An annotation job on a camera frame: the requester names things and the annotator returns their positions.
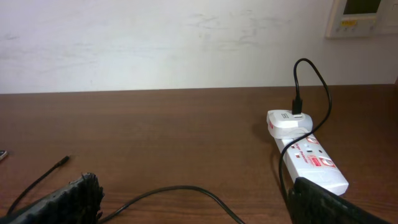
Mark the black Galaxy smartphone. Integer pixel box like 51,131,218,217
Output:
0,150,8,161

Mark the white wall control panel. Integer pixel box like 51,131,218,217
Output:
325,0,397,39

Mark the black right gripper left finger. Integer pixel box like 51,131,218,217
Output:
1,173,104,224

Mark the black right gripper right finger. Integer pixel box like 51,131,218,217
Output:
287,177,386,224

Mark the black USB charging cable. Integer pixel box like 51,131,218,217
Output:
6,58,333,224

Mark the white power strip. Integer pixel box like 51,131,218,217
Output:
284,135,349,195

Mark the white USB charger plug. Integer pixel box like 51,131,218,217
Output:
267,110,313,139

